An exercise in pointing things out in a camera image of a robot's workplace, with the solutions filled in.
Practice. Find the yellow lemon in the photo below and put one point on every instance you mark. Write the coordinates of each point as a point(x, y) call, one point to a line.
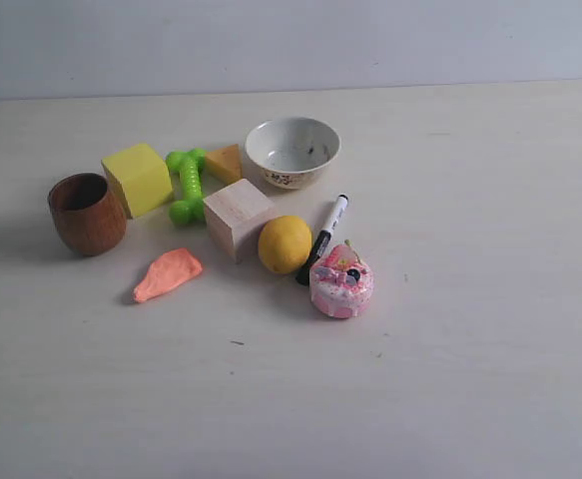
point(284, 244)

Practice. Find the black white marker pen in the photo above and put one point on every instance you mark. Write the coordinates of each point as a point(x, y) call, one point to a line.
point(323, 238)

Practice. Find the light wooden cube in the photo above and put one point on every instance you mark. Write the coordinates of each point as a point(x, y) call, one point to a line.
point(235, 216)

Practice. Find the pink toy cake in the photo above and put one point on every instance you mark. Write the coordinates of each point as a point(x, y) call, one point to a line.
point(341, 284)

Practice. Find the white ceramic bowl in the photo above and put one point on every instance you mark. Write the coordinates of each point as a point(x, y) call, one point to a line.
point(292, 153)

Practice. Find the orange cheese wedge toy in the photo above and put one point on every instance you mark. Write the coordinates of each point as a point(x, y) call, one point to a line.
point(225, 164)

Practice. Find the green plastic bone toy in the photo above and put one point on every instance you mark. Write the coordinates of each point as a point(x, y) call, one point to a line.
point(188, 165)

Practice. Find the yellow foam cube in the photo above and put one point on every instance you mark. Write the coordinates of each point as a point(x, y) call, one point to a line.
point(139, 178)

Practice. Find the brown wooden cup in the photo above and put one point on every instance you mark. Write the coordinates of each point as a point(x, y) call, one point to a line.
point(88, 217)

